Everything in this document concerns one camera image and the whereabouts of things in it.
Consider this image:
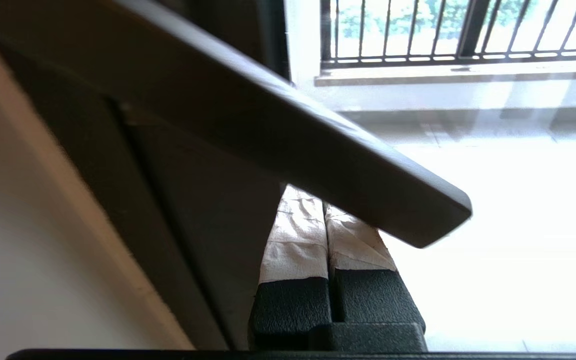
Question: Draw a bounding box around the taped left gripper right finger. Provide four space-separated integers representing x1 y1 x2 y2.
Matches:
324 202 426 326

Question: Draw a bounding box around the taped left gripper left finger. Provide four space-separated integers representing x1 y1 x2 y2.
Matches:
248 184 333 352

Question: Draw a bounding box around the black framed sliding glass door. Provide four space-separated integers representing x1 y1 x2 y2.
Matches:
0 0 576 353

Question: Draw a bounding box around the dark brown window handle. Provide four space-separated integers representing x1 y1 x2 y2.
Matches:
0 0 474 250

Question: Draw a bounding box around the grey stone balcony sill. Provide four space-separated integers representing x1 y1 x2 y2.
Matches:
314 60 576 87

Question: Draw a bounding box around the black balcony railing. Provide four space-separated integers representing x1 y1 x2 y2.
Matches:
319 0 576 69

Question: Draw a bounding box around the black window frame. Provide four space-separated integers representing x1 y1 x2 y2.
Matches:
458 0 491 58

